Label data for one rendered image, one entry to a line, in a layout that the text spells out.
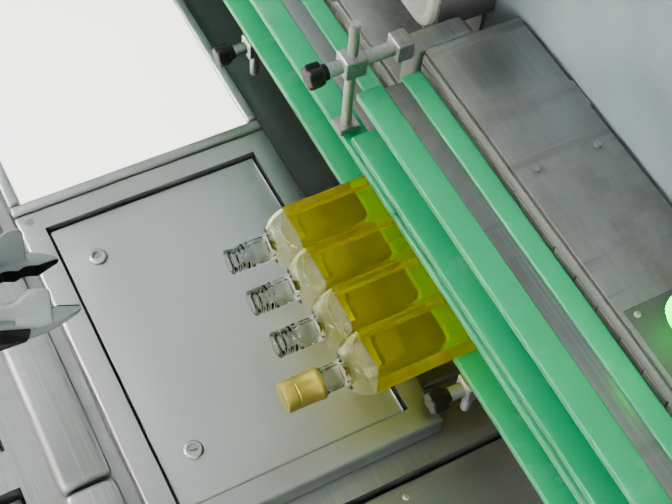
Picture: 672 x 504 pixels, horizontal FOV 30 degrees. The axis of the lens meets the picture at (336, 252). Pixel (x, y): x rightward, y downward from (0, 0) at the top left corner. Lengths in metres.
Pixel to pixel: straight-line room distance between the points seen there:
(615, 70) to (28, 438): 0.75
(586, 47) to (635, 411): 0.39
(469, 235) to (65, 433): 0.50
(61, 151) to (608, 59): 0.71
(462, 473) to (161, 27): 0.74
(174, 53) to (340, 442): 0.61
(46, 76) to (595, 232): 0.80
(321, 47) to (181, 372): 0.42
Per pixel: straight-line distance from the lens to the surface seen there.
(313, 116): 1.54
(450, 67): 1.36
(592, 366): 1.20
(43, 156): 1.64
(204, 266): 1.52
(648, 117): 1.29
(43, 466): 1.44
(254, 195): 1.58
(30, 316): 1.14
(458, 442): 1.45
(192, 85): 1.70
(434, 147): 1.31
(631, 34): 1.27
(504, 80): 1.36
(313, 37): 1.53
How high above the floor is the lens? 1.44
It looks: 17 degrees down
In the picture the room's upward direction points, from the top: 112 degrees counter-clockwise
